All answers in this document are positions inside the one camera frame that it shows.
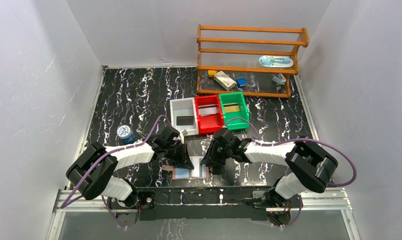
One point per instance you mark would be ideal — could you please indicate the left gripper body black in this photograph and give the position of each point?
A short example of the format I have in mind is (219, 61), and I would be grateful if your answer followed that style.
(181, 156)

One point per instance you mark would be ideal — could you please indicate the green plastic bin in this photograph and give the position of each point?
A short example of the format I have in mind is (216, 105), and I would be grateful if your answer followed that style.
(233, 121)

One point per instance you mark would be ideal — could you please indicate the small blue block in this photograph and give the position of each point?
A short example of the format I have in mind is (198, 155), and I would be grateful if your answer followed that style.
(241, 82)

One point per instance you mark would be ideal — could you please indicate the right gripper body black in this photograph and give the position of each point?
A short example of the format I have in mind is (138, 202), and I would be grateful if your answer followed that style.
(223, 153)

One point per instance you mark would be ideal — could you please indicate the teal packaged tool on shelf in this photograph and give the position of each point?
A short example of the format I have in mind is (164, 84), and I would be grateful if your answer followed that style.
(271, 61)

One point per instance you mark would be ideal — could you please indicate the small yellow block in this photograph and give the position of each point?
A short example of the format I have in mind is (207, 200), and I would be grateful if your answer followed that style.
(211, 73)

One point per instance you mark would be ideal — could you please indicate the white cardboard box on shelf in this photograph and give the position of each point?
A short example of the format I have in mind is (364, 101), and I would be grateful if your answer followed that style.
(224, 80)

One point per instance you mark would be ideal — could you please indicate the black card in white bin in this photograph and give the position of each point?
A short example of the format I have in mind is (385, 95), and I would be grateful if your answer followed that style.
(185, 120)

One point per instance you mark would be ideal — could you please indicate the black metal base frame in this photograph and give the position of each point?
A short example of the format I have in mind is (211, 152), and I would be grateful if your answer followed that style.
(227, 202)

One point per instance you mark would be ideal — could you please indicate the blue patterned can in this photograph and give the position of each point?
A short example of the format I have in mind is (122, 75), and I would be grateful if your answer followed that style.
(125, 134)

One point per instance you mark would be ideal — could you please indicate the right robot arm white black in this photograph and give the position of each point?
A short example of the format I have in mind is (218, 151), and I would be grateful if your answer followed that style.
(311, 166)

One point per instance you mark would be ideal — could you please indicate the white plastic bin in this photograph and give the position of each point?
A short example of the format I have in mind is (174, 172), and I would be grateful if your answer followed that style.
(183, 115)

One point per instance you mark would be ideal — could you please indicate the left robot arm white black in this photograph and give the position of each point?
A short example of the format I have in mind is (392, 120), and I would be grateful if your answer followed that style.
(92, 172)

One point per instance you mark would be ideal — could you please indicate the brown leather card holder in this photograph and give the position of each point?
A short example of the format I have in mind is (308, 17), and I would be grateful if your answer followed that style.
(183, 174)

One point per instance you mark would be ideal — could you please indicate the light blue tape dispenser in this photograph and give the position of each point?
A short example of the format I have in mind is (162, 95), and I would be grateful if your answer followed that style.
(279, 79)

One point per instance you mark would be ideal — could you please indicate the white striped credit card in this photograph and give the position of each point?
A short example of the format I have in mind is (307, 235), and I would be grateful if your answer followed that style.
(199, 170)

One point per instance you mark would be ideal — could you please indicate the gold card in green bin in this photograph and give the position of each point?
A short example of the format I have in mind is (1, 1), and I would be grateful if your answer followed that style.
(231, 107)

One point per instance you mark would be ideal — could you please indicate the grey numbered credit card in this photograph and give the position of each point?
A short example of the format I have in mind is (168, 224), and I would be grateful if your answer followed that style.
(207, 110)

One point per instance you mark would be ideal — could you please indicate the red plastic bin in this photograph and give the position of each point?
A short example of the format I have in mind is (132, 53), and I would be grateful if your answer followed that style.
(212, 123)

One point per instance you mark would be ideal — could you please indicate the wooden orange shelf rack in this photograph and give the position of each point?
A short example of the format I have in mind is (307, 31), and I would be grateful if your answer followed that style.
(236, 50)

